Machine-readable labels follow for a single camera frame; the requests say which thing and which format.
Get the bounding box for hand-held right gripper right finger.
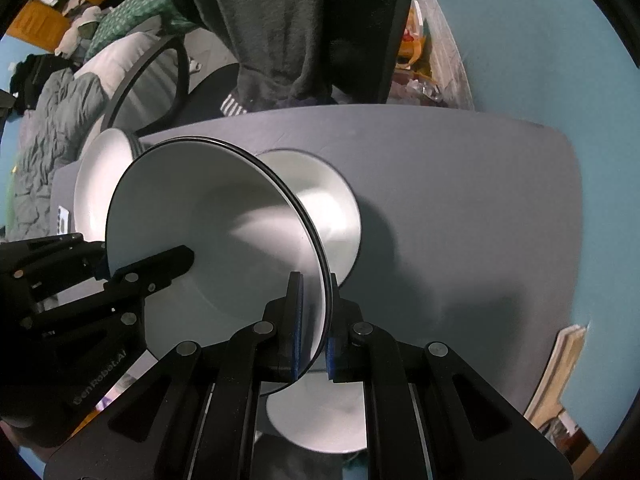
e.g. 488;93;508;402
325;272;573;480

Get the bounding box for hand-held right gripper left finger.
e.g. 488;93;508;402
42;271;306;480

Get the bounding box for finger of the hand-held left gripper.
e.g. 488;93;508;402
0;234;109;311
20;245;196;332

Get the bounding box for white bowl dark rim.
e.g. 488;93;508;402
255;149;362;291
265;374;366;455
105;136;333;395

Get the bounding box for large white plate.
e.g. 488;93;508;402
73;128;151;243

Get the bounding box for white smartphone with stickers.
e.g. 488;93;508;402
56;205;76;236

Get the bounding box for grey duvet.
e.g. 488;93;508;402
10;67;108;241

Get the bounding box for striped cloth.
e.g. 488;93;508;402
220;92;249;117

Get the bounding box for black clothes pile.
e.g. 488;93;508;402
10;52;76;111

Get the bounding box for cardboard sheets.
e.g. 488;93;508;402
522;324;587;428

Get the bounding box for pale clothes pile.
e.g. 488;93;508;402
55;5;103;58

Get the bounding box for wooden louvred wardrobe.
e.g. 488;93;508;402
7;0;136;53

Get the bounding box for dark grey fleece robe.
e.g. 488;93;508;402
167;0;401;111

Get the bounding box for colourful plastic bags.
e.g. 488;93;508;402
395;2;473;108

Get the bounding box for black mesh office chair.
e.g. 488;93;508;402
102;0;418;133

